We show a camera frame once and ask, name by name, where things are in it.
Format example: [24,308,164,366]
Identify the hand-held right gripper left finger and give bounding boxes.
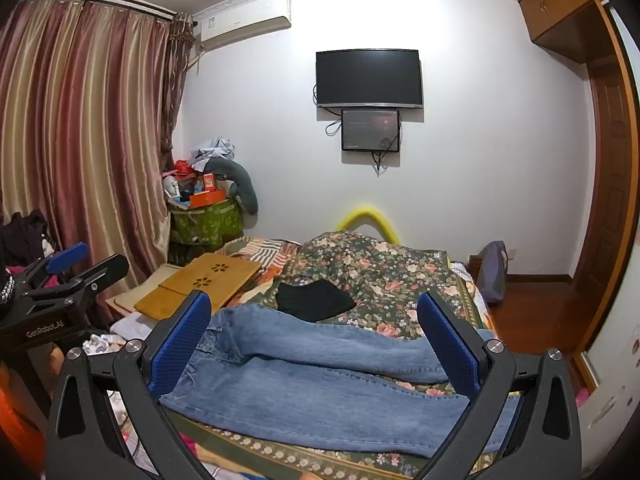
[45,290,213,480]

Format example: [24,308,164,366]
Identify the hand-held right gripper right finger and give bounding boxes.
[410,291,584,480]

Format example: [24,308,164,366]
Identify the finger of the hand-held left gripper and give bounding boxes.
[20,241,91,292]
[26,253,131,312]

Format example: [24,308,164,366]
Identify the blue denim pants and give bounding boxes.
[159,305,521,460]

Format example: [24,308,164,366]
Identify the light wooden board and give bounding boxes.
[105,265,176,322]

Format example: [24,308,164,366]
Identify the dark clothing pile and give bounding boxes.
[0,209,51,267]

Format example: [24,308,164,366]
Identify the white cloth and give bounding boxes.
[110,312,166,342]

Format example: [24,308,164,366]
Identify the brown cardboard box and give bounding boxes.
[134,252,263,322]

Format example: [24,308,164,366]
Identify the white crumpled plastic bags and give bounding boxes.
[82,330,132,357]

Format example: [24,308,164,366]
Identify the orange cloth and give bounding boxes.
[0,360,52,467]

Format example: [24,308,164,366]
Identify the purple backpack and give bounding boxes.
[475,241,510,305]

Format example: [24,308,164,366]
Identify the floral quilt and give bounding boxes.
[280,230,476,342]

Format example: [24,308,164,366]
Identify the striped pink curtain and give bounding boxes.
[0,0,196,326]

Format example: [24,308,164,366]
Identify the striped cloth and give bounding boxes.
[220,237,302,281]

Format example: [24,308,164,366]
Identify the orange box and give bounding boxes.
[189,187,229,210]

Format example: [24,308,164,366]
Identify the red cloth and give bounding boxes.
[172,159,201,182]

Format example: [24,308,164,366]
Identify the black folded cloth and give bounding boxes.
[276,280,357,324]

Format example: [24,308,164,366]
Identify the green floral bed sheet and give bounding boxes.
[170,235,521,480]

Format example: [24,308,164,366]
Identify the grey-blue clothes pile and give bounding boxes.
[190,136,236,171]

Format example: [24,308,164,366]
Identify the grey plush pillow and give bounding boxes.
[202,157,260,216]

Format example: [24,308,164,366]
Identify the white wardrobe door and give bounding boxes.
[580,10,640,480]

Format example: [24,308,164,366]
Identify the wooden door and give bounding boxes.
[570,0,638,356]

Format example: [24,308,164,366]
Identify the white air conditioner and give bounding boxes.
[192,0,292,54]

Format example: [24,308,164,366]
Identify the wooden overhead cabinet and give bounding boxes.
[517,0,610,66]

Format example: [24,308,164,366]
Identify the small black wall screen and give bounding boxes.
[341,108,401,153]

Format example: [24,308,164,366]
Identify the dark curtain rail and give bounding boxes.
[22,0,178,23]

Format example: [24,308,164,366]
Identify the black wall television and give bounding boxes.
[315,49,425,110]

